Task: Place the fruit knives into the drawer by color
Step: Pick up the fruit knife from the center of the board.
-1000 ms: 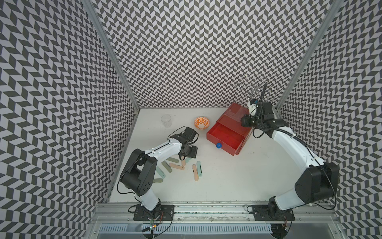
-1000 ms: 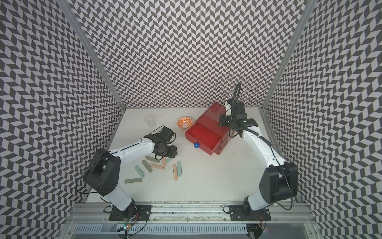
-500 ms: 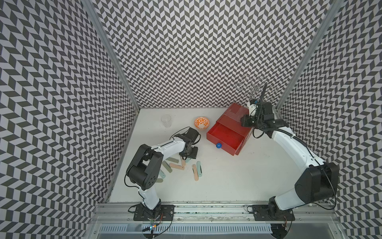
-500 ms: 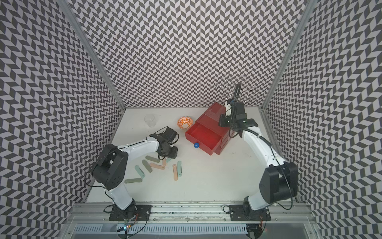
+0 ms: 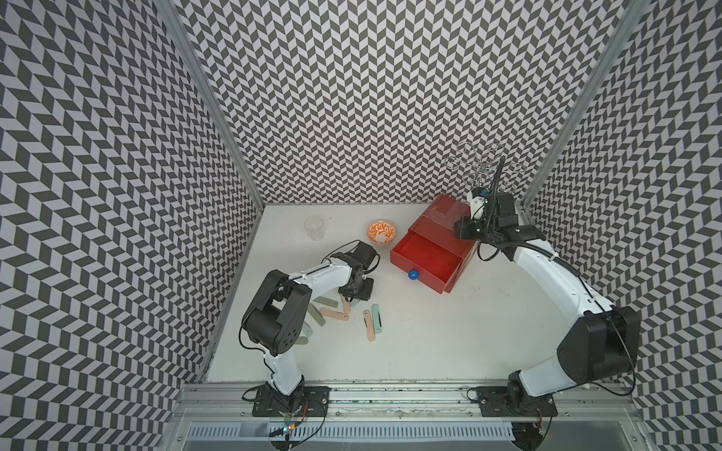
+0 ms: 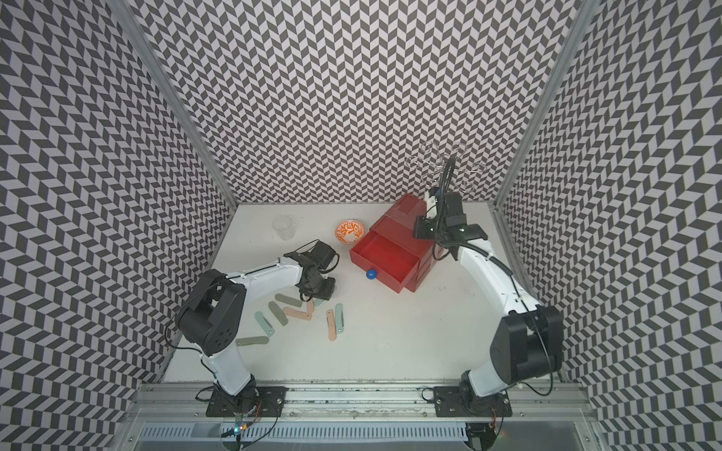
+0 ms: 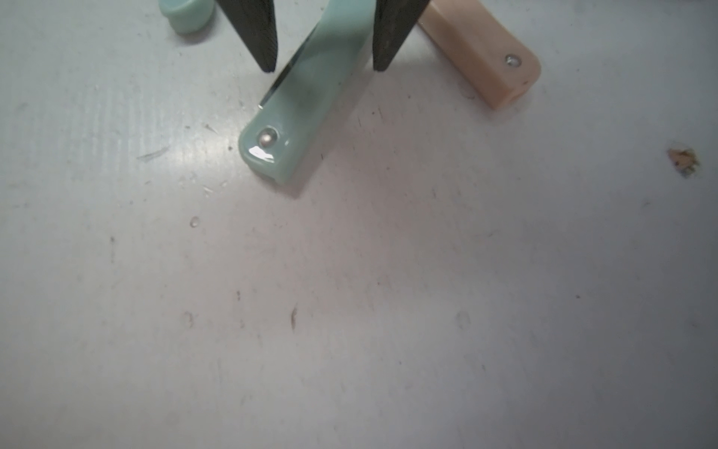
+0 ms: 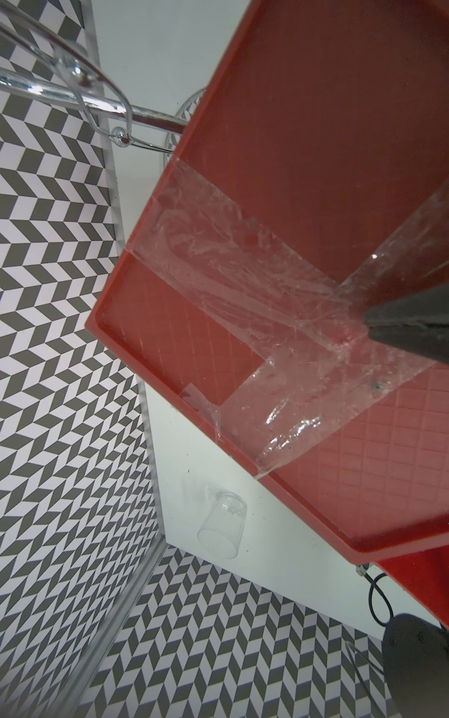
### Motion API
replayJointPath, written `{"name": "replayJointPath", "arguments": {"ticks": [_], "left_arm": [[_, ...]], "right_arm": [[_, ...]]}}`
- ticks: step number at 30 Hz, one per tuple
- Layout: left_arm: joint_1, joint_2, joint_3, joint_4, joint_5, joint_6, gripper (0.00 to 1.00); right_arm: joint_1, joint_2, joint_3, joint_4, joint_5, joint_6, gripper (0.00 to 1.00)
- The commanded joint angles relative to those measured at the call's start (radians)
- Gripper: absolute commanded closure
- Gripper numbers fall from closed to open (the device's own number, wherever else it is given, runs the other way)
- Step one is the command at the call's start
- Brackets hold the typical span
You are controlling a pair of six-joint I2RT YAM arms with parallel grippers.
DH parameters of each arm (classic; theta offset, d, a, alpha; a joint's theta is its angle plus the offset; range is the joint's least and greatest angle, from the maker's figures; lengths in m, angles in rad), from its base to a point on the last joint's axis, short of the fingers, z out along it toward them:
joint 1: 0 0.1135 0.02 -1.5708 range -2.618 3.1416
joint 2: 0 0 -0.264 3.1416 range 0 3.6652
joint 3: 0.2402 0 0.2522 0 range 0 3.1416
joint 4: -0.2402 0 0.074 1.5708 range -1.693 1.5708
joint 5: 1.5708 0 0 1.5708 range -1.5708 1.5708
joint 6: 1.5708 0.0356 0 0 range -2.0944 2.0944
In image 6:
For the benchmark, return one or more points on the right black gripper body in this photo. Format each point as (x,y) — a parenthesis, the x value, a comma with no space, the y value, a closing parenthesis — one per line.
(429,228)

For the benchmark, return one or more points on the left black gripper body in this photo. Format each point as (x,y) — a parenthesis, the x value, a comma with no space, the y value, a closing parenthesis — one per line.
(321,288)

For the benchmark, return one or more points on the red drawer blue knob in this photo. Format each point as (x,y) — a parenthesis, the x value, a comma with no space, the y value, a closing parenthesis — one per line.
(394,266)

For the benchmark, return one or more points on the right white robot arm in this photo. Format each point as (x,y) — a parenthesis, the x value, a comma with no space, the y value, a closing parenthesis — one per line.
(527,343)

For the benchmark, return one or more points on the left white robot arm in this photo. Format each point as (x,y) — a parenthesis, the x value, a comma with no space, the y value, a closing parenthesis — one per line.
(210,319)

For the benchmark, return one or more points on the orange fruit knife middle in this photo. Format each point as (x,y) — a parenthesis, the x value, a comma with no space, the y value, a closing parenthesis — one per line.
(297,314)

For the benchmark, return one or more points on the red drawer cabinet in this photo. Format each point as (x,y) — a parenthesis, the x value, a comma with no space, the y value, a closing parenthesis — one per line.
(397,224)

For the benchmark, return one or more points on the orange fruit knife right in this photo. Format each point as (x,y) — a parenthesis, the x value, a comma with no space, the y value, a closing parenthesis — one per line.
(331,325)

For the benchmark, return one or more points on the orange patterned bowl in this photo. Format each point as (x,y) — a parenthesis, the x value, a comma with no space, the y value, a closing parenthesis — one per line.
(350,231)

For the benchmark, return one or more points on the clear plastic cup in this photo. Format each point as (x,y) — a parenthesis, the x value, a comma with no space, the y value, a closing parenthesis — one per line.
(284,227)

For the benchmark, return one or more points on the olive green knife upper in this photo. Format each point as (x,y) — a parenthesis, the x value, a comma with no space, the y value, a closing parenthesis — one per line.
(290,301)

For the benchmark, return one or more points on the olive green knife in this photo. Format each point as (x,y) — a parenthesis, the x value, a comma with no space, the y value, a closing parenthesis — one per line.
(278,313)
(290,301)
(252,341)

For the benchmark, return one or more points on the olive green knife middle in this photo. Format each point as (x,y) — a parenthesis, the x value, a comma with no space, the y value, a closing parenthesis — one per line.
(278,313)

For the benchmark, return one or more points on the olive green knife lower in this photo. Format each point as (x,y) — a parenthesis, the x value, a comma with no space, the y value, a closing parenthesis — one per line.
(252,341)

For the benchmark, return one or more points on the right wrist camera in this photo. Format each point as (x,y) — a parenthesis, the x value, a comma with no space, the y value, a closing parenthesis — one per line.
(431,200)

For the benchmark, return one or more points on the chrome wire rack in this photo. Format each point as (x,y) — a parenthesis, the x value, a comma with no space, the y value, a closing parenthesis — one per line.
(429,162)

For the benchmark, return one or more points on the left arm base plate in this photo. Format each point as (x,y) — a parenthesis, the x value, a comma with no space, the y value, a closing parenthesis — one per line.
(245,401)

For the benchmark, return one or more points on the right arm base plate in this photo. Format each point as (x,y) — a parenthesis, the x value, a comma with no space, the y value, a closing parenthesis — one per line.
(474,401)

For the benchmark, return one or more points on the aluminium front rail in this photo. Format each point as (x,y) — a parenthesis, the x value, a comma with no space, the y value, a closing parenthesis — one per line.
(360,415)

